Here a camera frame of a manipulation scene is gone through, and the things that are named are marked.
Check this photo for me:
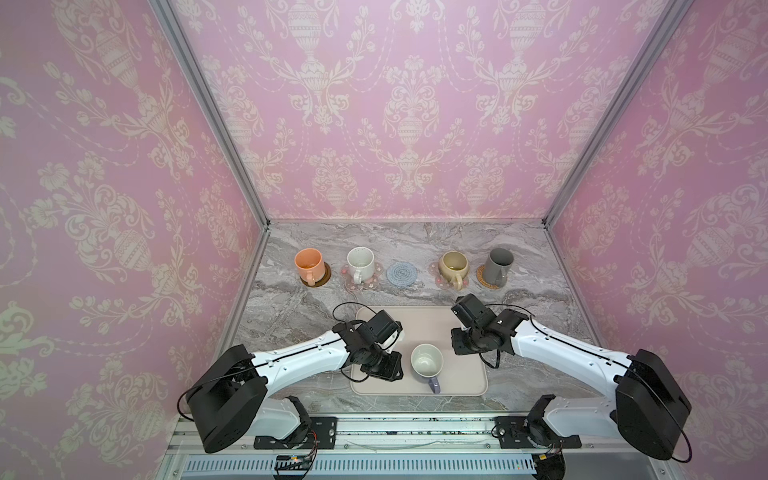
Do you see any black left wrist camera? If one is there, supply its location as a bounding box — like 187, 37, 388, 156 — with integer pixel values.
359, 310, 403, 351

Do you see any beige silicone tray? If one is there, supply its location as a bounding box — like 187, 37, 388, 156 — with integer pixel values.
350, 306, 488, 396

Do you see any aluminium left corner post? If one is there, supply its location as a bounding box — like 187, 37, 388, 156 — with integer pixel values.
148, 0, 270, 230

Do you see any woven rattan round coaster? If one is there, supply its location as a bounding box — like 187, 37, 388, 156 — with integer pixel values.
476, 265, 498, 290

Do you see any white ceramic mug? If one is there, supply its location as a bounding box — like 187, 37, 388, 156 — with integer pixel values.
347, 246, 375, 284

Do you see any aluminium right corner post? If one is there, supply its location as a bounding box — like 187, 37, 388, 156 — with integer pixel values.
542, 0, 693, 233

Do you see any orange ceramic mug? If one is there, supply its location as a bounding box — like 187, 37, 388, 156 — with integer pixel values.
294, 248, 326, 287

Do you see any blue round woven coaster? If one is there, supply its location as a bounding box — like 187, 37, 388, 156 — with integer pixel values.
386, 262, 418, 288

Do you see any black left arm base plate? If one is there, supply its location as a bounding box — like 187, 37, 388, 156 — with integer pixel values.
253, 416, 338, 450

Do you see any aluminium front frame rail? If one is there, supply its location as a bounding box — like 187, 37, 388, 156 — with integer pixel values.
156, 412, 685, 479

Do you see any grey ceramic mug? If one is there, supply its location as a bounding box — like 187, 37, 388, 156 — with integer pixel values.
481, 247, 515, 288

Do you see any yellow beige ceramic mug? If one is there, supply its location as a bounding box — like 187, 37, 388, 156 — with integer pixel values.
438, 251, 469, 291

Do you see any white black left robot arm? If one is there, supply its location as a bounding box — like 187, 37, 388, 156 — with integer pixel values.
179, 320, 404, 454

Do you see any white mug purple handle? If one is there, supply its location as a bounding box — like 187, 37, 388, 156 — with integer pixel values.
410, 343, 444, 394

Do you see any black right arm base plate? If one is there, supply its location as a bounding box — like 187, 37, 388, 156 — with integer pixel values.
491, 416, 582, 450

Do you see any brown wooden round coaster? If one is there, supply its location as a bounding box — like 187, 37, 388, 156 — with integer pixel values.
305, 270, 332, 288

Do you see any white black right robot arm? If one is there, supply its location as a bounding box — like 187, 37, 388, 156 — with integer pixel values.
451, 305, 692, 460

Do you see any aluminium corner post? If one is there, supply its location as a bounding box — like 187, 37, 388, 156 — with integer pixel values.
542, 0, 693, 233
148, 0, 270, 230

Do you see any pink flower silicone coaster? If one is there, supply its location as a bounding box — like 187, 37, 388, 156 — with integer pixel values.
340, 261, 383, 292

